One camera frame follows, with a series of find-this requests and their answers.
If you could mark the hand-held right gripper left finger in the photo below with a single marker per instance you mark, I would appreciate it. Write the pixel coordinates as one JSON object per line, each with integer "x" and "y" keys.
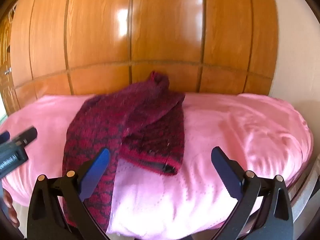
{"x": 96, "y": 175}

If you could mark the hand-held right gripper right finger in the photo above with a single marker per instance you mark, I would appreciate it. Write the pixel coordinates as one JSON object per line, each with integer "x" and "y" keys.
{"x": 225, "y": 171}

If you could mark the red black knitted sweater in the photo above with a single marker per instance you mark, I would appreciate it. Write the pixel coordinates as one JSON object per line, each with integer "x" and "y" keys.
{"x": 150, "y": 120}

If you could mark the grey bed frame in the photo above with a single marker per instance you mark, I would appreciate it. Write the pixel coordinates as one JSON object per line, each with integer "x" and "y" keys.
{"x": 302, "y": 192}

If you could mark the person's left hand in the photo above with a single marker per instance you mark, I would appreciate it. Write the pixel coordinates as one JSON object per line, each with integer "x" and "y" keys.
{"x": 11, "y": 212}

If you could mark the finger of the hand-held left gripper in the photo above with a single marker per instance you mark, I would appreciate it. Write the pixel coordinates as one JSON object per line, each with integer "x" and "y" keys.
{"x": 26, "y": 135}
{"x": 3, "y": 137}

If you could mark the pink bed sheet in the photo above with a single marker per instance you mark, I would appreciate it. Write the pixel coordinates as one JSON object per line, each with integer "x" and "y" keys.
{"x": 237, "y": 135}

